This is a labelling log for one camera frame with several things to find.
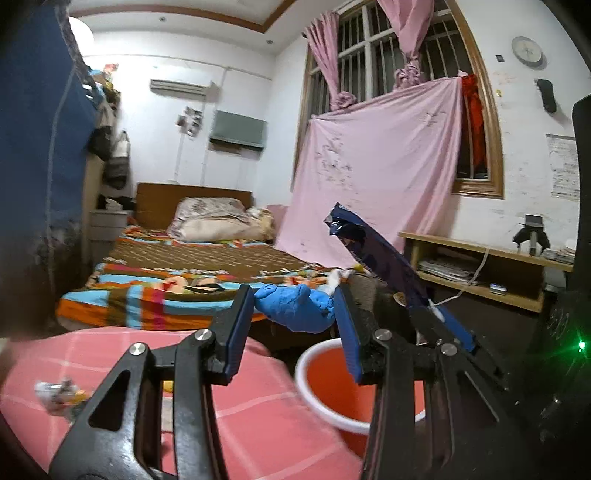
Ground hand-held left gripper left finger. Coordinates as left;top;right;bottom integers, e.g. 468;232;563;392
46;285;257;480

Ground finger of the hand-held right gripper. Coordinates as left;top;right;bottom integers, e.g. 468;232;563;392
428;302;505;380
409;309;445;346

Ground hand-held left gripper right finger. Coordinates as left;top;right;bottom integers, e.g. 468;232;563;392
335;281;529;480

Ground red basin with white rim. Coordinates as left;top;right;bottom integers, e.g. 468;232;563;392
294;338;428;446

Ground blue rubber glove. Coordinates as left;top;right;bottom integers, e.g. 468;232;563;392
255;283;337;334

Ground blue snack packet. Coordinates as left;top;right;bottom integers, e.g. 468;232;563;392
324;202;432;321

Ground stack of papers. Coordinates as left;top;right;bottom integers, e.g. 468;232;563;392
418;257;478;281

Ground bed with striped blanket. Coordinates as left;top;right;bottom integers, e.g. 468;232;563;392
55;226;342;333

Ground wooden desk with shelf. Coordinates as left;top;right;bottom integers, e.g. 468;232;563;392
398;231;575;315

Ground beige pillow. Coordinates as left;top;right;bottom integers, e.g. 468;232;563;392
167;217;273;243

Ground beige patterned cushion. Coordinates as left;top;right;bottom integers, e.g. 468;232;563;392
247;207;276;241

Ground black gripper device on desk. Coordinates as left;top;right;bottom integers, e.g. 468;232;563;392
512;213;551;256

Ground floral pillow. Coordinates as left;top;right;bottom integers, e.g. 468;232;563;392
173;198;250;223

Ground wooden bed headboard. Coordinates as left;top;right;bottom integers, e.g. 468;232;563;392
136;182;254;232

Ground white nightstand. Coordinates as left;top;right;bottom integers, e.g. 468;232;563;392
89;209;132;259

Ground pink hanging sheet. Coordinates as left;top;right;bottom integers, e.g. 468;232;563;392
274;76;465;268

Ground dark clothes on nightstand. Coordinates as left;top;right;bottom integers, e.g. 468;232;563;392
99;194;134;212

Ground crumpled foil wrapper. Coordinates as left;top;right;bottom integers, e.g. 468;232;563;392
36;378;88;423

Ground beige cabinet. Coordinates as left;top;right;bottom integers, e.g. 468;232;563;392
82;104;122;268

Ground red hanging cloth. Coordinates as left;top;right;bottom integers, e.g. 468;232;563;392
462;74;488;171

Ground grey hanging bag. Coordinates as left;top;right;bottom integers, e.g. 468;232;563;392
104;130;131;190

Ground black hanging bag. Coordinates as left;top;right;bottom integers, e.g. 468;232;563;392
88;124;114;162

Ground white air conditioner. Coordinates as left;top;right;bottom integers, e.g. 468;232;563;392
149;78;213;97

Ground blue fabric wardrobe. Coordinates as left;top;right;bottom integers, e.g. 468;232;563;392
0;4;100;333

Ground pink knotted curtain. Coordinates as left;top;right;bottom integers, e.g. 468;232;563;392
302;11;358;112
376;0;437;88

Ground pile of clothes on cabinet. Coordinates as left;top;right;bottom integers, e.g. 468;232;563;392
85;62;122;109

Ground white round lamp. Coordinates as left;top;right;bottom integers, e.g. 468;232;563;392
69;17;94;63

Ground white cable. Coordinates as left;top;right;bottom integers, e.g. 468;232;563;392
429;247;490;308

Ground barred window with wooden frame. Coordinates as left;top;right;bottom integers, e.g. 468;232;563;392
300;0;505;199

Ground wall calendar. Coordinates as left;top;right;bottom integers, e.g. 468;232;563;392
545;134;580;201

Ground grey-green wall panel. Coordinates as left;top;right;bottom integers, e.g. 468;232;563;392
209;110;269;149

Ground wall photos cluster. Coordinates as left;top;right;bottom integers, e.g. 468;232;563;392
176;106;204;137

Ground black object on wall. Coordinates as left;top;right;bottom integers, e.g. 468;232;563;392
536;78;558;114

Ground round wall clock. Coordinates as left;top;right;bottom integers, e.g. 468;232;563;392
511;36;544;68

